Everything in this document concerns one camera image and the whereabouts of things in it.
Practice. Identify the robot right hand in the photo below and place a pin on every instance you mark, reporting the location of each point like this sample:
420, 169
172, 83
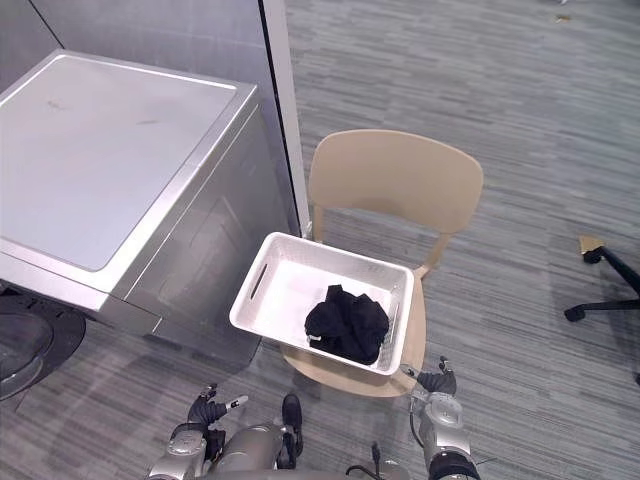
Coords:
437, 381

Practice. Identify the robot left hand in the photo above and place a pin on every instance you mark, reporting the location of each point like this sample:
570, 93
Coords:
210, 407

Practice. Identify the black clothes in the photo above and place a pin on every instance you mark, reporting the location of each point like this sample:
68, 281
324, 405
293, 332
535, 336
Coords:
347, 325

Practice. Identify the white plastic laundry basket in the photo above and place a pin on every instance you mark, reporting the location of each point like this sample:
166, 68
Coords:
280, 295

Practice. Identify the round washing machine door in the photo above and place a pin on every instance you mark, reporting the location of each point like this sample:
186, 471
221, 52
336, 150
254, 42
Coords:
27, 345

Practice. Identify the silver washing machine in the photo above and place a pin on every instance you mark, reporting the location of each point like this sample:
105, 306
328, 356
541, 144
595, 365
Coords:
100, 165

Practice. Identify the robot silver leg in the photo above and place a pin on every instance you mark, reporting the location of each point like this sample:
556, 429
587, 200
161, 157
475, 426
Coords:
255, 450

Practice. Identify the robot dark foot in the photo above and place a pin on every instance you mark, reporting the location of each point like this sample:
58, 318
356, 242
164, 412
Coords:
292, 412

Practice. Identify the black office chair base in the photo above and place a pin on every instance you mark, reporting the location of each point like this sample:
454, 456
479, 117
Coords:
607, 285

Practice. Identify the beige wooden chair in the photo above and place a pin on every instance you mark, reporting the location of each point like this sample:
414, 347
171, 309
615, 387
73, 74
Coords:
395, 185

